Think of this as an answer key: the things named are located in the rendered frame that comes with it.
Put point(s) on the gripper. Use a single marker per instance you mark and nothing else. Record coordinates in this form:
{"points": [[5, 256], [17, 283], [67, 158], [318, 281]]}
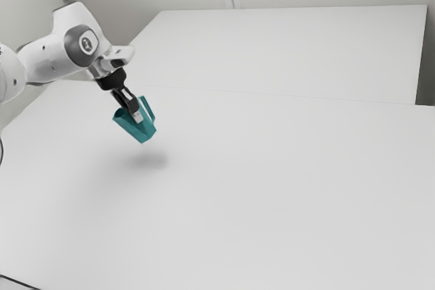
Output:
{"points": [[112, 80]]}

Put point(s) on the teal faceted mug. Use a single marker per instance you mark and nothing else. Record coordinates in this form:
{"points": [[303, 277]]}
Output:
{"points": [[137, 125]]}

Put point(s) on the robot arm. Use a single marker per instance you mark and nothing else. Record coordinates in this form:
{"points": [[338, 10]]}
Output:
{"points": [[51, 52]]}

